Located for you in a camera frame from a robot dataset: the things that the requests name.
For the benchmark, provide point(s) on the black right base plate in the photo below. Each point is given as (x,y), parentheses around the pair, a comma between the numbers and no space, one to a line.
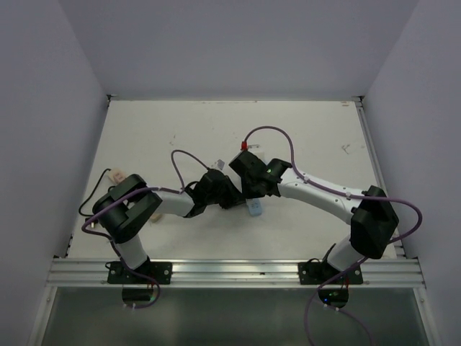
(317,271)

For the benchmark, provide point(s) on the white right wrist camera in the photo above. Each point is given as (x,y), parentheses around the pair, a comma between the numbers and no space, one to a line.
(258,151)

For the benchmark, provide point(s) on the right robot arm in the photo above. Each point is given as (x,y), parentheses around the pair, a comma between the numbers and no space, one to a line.
(369,214)

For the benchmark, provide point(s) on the beige power strip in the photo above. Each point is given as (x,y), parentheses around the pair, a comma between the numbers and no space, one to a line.
(116,176)

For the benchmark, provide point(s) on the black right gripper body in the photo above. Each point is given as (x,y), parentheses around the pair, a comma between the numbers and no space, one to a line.
(248,190)

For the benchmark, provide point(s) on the aluminium rail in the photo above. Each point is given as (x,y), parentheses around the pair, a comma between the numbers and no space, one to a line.
(358,101)
(92,273)

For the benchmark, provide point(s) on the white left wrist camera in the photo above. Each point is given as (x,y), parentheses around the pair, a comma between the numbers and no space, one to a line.
(219,164)

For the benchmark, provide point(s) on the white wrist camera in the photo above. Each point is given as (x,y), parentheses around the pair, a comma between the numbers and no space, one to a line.
(219,164)
(258,151)

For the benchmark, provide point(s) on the aluminium right side rail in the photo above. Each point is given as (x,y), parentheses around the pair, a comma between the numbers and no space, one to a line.
(358,101)

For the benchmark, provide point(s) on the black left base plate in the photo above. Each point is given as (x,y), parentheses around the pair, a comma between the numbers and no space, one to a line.
(160,271)

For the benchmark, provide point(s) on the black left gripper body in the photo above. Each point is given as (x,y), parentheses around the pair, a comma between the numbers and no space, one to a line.
(225,197)

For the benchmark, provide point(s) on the aluminium front rail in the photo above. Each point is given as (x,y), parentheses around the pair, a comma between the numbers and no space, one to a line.
(92,273)

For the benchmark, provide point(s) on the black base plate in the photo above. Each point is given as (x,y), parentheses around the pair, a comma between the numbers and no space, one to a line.
(317,271)
(160,271)

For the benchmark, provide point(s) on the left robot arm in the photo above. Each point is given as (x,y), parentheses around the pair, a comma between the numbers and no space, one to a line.
(126,208)

